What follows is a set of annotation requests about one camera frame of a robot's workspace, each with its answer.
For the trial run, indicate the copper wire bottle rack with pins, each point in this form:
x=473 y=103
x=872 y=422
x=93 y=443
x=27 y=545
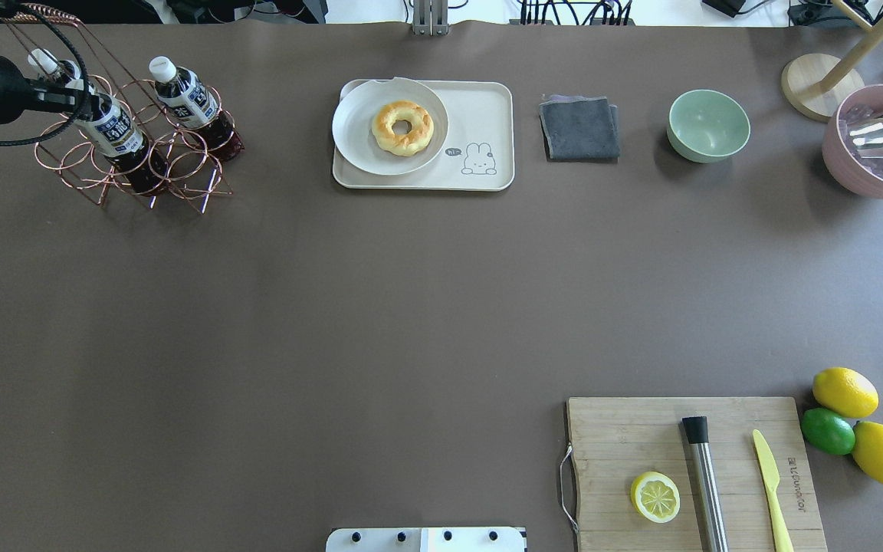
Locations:
x=171 y=162

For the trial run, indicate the grey folded cloth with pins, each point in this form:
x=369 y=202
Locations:
x=580 y=129

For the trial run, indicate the wooden cup stand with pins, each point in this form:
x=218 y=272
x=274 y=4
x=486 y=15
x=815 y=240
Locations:
x=815 y=84

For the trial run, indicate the white plate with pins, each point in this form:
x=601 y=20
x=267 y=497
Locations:
x=352 y=119

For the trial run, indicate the tea bottle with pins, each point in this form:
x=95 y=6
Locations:
x=126 y=147
x=195 y=108
x=51 y=69

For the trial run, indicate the yellow plastic knife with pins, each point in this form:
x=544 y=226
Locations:
x=771 y=480

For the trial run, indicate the glazed donut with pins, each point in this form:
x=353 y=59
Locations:
x=403 y=128

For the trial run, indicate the upper whole lemon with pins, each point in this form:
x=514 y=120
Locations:
x=846 y=392

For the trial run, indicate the beige rabbit tray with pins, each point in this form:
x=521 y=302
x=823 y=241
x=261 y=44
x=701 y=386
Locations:
x=478 y=151

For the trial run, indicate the green bowl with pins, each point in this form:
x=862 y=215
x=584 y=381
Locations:
x=707 y=126

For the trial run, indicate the wooden cutting board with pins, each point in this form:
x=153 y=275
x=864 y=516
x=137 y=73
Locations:
x=615 y=439

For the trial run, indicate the steel muddler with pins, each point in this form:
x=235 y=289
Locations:
x=696 y=432

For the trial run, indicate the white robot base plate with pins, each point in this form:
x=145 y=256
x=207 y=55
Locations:
x=458 y=538

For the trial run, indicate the half lemon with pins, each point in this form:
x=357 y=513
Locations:
x=655 y=496

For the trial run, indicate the green lime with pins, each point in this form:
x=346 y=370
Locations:
x=827 y=431

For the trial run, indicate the pink ice bowl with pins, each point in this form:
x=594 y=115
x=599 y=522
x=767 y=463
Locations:
x=839 y=159

